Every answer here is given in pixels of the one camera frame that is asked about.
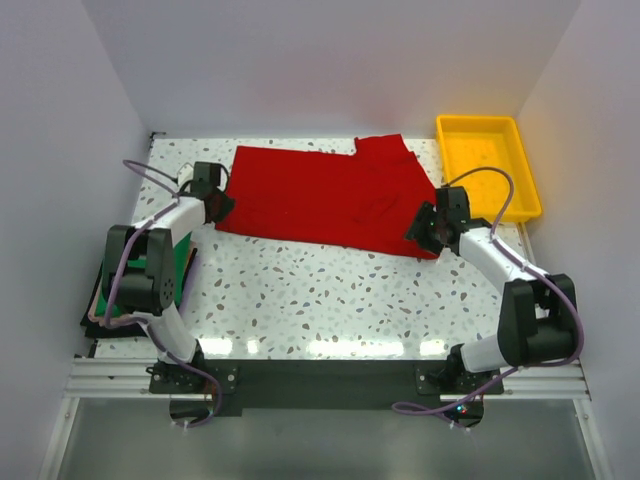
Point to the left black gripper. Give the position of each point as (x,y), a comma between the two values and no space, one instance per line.
(228,205)

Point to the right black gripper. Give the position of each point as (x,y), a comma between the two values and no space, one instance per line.
(416,230)

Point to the red t shirt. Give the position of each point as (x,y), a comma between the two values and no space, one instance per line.
(367,200)

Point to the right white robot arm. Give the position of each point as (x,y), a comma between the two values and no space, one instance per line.
(539,323)

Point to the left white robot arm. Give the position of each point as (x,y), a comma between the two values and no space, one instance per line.
(139,267)

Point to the green folded t shirt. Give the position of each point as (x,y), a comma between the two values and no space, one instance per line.
(183,254)

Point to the yellow plastic bin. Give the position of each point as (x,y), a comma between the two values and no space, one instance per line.
(485,154)

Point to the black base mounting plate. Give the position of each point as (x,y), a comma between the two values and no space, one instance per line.
(308,384)

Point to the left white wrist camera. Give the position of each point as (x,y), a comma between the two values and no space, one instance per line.
(185,174)

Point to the aluminium frame rail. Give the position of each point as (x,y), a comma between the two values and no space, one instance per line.
(123,378)

